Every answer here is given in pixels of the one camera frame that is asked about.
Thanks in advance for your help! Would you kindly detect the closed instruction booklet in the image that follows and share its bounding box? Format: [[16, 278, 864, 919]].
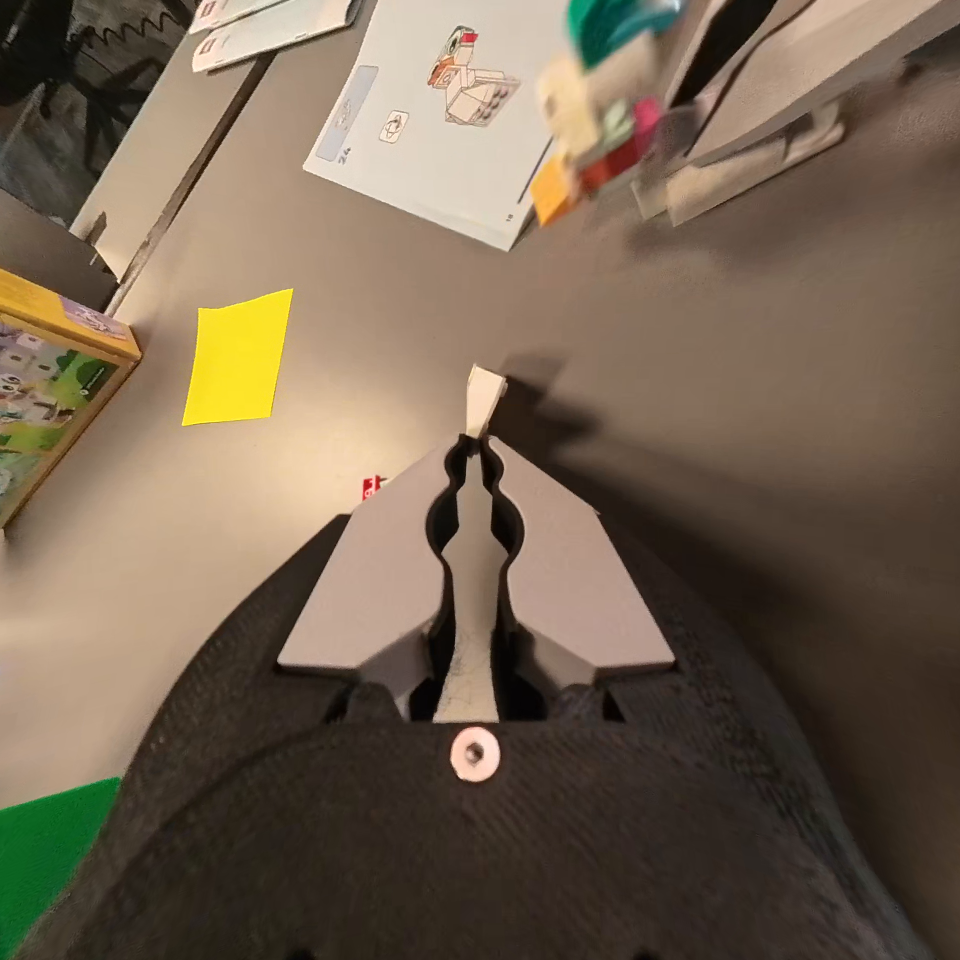
[[187, 0, 290, 35], [191, 0, 354, 74]]

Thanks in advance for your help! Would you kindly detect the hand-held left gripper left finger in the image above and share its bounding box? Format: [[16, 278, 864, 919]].
[[277, 435, 460, 721]]

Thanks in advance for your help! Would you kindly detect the yellow sticky note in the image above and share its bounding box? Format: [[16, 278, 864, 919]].
[[182, 288, 294, 427]]

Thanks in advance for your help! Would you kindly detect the yellow lego set box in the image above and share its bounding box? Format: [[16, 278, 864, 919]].
[[0, 268, 142, 530]]

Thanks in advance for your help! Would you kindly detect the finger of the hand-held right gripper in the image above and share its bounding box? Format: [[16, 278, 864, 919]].
[[633, 0, 960, 226], [656, 0, 796, 110]]

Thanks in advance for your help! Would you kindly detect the green sheet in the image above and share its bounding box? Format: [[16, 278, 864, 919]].
[[0, 776, 123, 960]]

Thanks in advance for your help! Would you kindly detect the open lego instruction booklet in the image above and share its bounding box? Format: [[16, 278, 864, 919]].
[[303, 0, 558, 252]]

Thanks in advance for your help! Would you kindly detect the white and teal lego model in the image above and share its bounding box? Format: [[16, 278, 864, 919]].
[[530, 0, 684, 226]]

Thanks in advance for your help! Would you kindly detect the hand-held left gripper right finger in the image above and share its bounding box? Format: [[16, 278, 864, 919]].
[[483, 436, 676, 695]]

